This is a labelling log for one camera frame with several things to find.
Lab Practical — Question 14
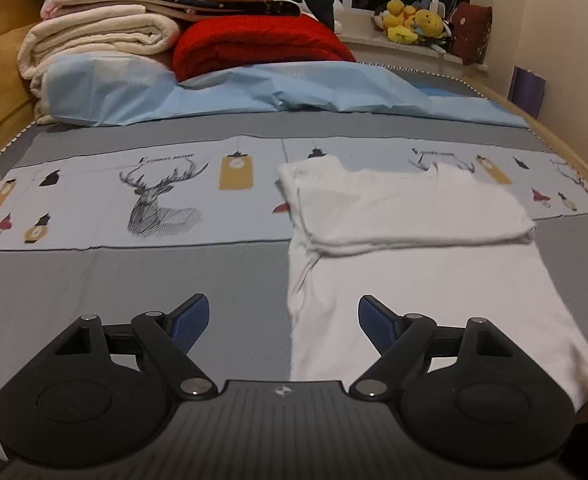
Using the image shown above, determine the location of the light blue bed cover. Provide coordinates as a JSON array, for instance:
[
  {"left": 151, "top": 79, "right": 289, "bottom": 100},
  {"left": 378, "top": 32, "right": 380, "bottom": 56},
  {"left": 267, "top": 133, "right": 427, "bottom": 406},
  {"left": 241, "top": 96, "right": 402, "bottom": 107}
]
[{"left": 38, "top": 55, "right": 531, "bottom": 129}]

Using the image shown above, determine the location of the purple folder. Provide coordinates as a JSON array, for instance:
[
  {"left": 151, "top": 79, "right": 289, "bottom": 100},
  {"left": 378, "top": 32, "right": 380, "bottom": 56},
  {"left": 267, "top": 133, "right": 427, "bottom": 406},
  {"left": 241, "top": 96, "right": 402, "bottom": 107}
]
[{"left": 507, "top": 66, "right": 548, "bottom": 119}]

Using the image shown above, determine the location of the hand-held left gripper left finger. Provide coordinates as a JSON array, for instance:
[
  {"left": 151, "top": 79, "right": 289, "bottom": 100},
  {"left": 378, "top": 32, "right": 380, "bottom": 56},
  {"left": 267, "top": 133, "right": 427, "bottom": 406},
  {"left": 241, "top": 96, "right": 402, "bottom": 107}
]
[{"left": 56, "top": 293, "right": 219, "bottom": 401}]

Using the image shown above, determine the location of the yellow plush toy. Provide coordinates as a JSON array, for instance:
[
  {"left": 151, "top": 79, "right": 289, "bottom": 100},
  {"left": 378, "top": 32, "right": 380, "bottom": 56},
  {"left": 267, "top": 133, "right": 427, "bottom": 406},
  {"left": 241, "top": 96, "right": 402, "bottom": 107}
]
[
  {"left": 380, "top": 0, "right": 421, "bottom": 44},
  {"left": 413, "top": 7, "right": 448, "bottom": 39}
]

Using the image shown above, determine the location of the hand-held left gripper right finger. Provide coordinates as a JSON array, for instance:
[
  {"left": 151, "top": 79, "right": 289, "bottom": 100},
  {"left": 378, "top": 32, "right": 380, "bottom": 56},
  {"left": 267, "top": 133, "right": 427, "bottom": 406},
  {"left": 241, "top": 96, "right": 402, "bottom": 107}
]
[{"left": 349, "top": 294, "right": 518, "bottom": 401}]

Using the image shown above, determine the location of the dark red cushion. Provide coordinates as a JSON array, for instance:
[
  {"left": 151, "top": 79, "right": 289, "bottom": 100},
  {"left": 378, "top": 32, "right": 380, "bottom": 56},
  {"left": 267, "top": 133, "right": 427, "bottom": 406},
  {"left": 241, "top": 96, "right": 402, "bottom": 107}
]
[{"left": 448, "top": 2, "right": 493, "bottom": 66}]

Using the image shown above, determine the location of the dark starry folded cloth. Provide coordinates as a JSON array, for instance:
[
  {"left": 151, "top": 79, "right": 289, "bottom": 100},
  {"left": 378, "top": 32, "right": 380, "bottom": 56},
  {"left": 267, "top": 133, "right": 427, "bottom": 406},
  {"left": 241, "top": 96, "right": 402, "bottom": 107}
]
[{"left": 54, "top": 0, "right": 305, "bottom": 24}]

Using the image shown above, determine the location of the white t-shirt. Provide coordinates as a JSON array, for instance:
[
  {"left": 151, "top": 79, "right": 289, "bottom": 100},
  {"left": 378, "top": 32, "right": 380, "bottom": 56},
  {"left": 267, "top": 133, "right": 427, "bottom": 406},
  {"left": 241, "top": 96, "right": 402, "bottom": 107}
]
[{"left": 276, "top": 156, "right": 588, "bottom": 413}]

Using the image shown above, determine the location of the grey deer print bed sheet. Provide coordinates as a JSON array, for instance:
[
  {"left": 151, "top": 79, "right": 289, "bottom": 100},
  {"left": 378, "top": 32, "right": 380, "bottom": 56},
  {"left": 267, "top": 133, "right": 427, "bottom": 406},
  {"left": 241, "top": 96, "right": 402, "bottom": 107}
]
[{"left": 0, "top": 62, "right": 588, "bottom": 466}]

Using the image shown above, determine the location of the cream folded blanket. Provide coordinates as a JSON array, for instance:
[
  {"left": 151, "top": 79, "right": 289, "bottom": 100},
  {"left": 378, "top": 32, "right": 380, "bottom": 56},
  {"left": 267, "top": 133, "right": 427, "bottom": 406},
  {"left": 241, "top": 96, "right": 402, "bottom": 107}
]
[{"left": 18, "top": 4, "right": 183, "bottom": 126}]

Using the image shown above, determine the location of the red folded blanket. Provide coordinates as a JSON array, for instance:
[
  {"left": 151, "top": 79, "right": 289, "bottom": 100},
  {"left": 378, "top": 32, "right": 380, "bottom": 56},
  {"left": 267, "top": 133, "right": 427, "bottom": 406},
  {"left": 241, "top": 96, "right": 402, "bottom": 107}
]
[{"left": 172, "top": 15, "right": 357, "bottom": 84}]

